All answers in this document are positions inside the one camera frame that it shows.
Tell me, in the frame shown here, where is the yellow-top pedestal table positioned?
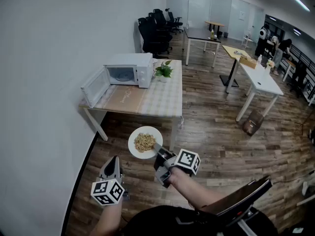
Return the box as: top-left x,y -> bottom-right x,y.
219,45 -> 252,88

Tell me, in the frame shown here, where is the person's right forearm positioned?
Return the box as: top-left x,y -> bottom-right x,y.
169,168 -> 237,214

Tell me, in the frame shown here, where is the wooden box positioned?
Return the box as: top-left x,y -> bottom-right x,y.
239,57 -> 257,70

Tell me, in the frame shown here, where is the round wooden-top table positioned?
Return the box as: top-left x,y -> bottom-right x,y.
204,20 -> 225,38

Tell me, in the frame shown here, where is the brown bag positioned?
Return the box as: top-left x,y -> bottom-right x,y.
242,110 -> 265,136

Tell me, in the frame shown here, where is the black-top table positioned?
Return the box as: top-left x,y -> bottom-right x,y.
183,26 -> 221,68

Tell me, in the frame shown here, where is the black office chair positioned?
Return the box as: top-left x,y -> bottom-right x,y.
165,8 -> 184,35
148,12 -> 173,35
137,17 -> 173,59
153,8 -> 171,26

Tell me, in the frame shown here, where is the table with checkered cloth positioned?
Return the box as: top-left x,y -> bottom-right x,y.
78,59 -> 184,119

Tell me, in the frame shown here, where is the person's left forearm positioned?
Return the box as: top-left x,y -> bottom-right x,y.
93,202 -> 124,236

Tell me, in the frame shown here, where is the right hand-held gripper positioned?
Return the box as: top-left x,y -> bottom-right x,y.
153,143 -> 201,189

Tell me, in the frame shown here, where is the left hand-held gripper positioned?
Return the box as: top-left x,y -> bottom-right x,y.
91,155 -> 130,207

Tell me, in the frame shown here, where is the black flat board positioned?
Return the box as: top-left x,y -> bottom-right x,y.
216,175 -> 273,229

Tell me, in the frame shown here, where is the white round plate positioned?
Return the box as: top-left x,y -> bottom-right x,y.
127,126 -> 164,160

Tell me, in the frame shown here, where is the black metal shelving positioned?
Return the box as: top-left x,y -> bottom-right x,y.
283,42 -> 315,107

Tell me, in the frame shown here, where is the white microwave oven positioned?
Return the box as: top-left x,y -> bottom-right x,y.
80,53 -> 155,108

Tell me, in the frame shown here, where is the green potted plant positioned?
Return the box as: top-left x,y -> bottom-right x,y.
154,59 -> 174,83

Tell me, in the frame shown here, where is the small white stand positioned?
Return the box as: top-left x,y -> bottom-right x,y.
241,28 -> 254,49

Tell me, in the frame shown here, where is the long white table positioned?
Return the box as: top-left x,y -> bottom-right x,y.
225,58 -> 285,122

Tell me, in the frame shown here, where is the person's black shirt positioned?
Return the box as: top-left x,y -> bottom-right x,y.
120,205 -> 280,236

